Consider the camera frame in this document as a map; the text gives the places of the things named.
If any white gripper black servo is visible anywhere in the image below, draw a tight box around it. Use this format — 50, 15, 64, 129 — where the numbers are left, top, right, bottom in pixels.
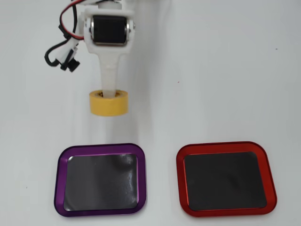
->
83, 8, 136, 97

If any yellow masking tape roll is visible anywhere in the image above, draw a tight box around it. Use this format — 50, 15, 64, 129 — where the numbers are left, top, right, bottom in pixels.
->
89, 89, 129, 116

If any purple metal dish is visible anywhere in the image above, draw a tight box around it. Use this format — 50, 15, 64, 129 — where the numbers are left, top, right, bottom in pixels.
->
54, 143, 147, 217

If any red metal dish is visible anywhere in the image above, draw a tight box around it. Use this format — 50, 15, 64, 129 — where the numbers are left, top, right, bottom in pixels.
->
175, 141, 277, 217

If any black cable clip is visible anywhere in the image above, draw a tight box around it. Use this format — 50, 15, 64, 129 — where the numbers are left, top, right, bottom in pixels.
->
60, 57, 81, 73

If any red black white servo wire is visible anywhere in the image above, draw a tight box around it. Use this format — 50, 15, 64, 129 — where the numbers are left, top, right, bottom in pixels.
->
58, 0, 85, 41

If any black cable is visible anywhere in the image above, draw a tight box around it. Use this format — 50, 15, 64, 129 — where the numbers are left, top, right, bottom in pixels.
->
44, 39, 79, 69

